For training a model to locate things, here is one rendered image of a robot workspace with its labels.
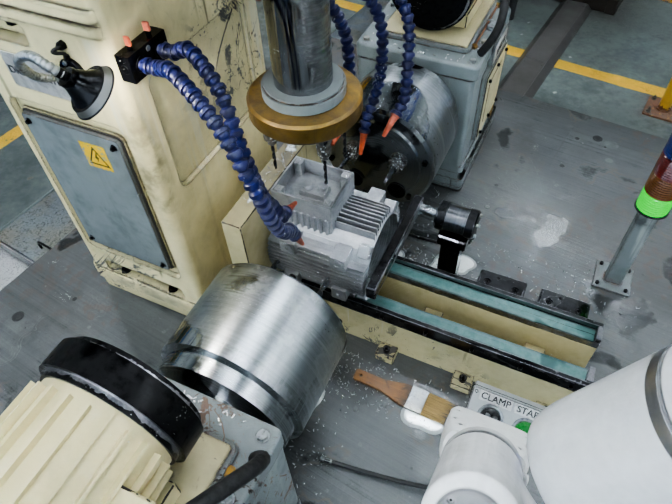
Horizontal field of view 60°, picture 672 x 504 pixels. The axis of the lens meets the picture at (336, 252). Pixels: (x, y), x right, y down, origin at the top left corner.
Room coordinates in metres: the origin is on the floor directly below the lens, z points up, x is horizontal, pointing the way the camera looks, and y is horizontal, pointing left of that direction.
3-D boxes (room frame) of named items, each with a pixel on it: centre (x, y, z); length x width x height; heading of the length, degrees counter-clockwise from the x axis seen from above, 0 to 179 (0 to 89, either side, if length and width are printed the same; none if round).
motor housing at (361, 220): (0.74, 0.00, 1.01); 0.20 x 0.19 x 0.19; 63
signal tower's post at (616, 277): (0.76, -0.62, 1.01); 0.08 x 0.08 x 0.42; 63
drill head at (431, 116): (1.04, -0.15, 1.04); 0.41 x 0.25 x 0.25; 153
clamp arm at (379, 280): (0.71, -0.12, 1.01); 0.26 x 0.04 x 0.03; 153
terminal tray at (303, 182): (0.76, 0.04, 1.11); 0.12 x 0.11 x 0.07; 63
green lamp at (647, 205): (0.76, -0.62, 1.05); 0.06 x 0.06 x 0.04
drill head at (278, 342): (0.43, 0.16, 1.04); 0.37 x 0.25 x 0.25; 153
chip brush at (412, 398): (0.50, -0.12, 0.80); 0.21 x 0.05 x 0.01; 61
